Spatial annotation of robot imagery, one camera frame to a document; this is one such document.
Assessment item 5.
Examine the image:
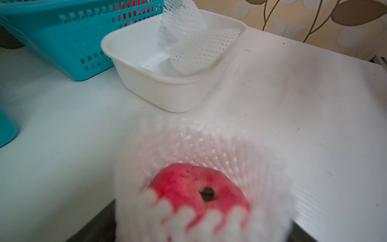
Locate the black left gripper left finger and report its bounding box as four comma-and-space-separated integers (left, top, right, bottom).
66, 200, 116, 242

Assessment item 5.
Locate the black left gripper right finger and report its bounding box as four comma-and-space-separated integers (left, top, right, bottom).
287, 222, 317, 242

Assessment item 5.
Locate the white foam net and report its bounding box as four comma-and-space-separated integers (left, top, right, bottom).
160, 0, 207, 48
169, 28, 241, 76

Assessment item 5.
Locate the left teal plastic basket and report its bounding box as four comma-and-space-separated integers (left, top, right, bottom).
0, 108, 19, 147

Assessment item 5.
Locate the teal plastic basket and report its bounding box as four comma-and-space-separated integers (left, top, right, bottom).
0, 108, 19, 147
0, 0, 165, 81

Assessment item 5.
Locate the white plastic tub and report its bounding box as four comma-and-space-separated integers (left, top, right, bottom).
101, 10, 247, 113

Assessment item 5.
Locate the right teal plastic basket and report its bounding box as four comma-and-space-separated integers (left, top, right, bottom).
0, 0, 165, 81

